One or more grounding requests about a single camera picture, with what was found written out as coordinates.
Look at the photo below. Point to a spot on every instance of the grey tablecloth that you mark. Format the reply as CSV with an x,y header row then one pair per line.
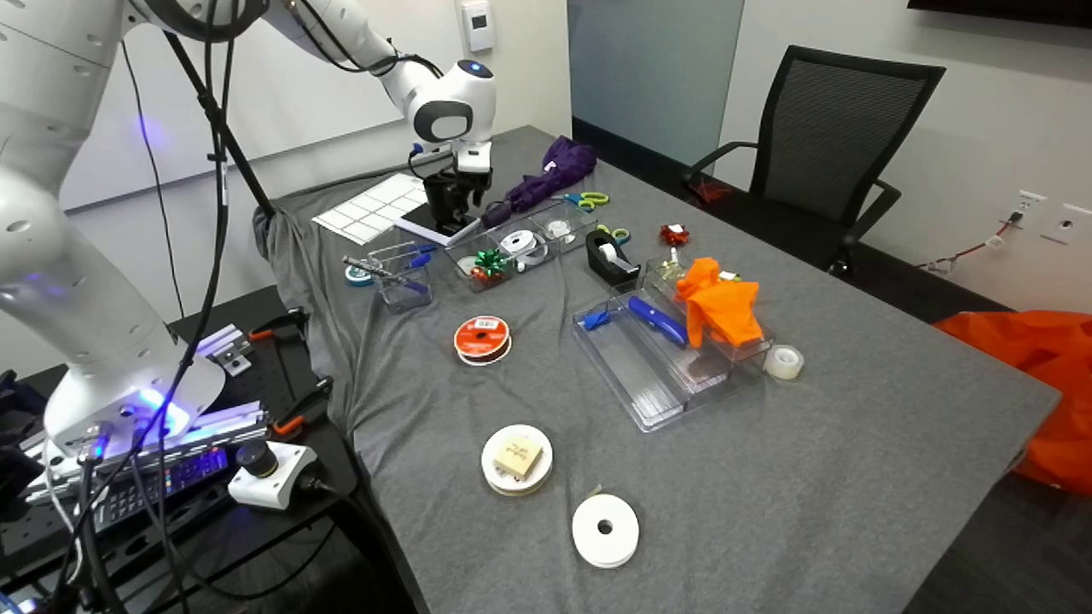
x,y
797,478

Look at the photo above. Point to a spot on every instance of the green scissors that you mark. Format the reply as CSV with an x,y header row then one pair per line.
x,y
588,198

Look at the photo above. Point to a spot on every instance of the white wall thermostat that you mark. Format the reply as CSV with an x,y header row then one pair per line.
x,y
477,21

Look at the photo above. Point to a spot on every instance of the large blue marker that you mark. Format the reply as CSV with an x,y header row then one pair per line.
x,y
655,319

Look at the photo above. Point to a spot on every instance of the black office chair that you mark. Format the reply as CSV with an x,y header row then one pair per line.
x,y
819,148

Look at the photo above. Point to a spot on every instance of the white whiteboard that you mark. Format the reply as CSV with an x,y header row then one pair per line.
x,y
317,114

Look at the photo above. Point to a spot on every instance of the purple toy drill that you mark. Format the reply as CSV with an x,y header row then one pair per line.
x,y
548,177

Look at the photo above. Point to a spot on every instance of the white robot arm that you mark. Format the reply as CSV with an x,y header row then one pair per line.
x,y
69,79

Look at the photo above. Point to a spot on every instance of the orange ribbon spool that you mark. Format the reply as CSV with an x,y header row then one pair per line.
x,y
483,340

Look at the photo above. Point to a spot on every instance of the clear plastic box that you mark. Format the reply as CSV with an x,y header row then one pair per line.
x,y
401,282

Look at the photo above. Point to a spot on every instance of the black tape dispenser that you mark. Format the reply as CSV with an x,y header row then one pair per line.
x,y
616,260

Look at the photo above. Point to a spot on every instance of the red gift bow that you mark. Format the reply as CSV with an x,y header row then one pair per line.
x,y
672,234

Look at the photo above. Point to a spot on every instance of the orange toy object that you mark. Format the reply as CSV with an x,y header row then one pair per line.
x,y
717,306

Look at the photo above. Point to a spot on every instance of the black wall screen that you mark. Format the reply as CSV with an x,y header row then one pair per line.
x,y
999,8

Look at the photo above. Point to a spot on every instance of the white book with dark cover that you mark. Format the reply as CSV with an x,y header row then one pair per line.
x,y
411,225

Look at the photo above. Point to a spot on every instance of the white wall plate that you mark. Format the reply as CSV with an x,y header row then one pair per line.
x,y
1067,224

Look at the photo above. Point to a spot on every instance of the black tripod pole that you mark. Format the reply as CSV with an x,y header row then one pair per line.
x,y
234,140

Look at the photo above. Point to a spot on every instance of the white grid paper sheet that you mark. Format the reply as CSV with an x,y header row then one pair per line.
x,y
370,211

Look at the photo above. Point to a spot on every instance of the silver metal clamp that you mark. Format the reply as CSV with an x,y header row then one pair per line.
x,y
223,346

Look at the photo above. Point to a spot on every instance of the teal tape roll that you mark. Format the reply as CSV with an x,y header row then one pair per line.
x,y
358,271

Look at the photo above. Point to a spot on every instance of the white ball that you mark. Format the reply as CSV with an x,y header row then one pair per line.
x,y
781,362

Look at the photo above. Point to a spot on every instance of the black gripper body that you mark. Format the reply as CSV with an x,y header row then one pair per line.
x,y
457,170

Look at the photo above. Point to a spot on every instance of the long clear plastic tray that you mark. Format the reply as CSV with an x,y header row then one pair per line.
x,y
632,371

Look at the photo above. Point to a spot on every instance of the large white tape roll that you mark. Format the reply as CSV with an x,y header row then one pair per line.
x,y
585,534

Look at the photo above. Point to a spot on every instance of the white wall outlet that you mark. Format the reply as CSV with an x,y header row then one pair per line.
x,y
1030,204

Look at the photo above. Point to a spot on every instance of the orange fabric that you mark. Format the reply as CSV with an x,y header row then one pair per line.
x,y
1042,375

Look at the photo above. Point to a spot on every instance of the clear container with bows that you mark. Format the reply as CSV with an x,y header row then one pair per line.
x,y
467,260

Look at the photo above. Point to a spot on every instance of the white ribbon roll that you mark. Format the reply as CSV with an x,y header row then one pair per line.
x,y
518,245

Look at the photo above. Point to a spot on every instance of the small blue marker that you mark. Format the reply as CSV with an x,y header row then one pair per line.
x,y
593,319

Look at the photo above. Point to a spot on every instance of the small clear tape roll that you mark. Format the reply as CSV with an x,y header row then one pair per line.
x,y
558,231

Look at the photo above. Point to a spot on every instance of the black cup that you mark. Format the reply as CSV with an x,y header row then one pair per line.
x,y
457,213

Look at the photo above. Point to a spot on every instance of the grey electronics box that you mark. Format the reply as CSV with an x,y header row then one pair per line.
x,y
170,454

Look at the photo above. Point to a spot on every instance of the small yellow green bow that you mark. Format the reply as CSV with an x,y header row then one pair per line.
x,y
671,271

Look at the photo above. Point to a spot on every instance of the white dish with tan block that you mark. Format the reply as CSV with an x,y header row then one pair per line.
x,y
515,458

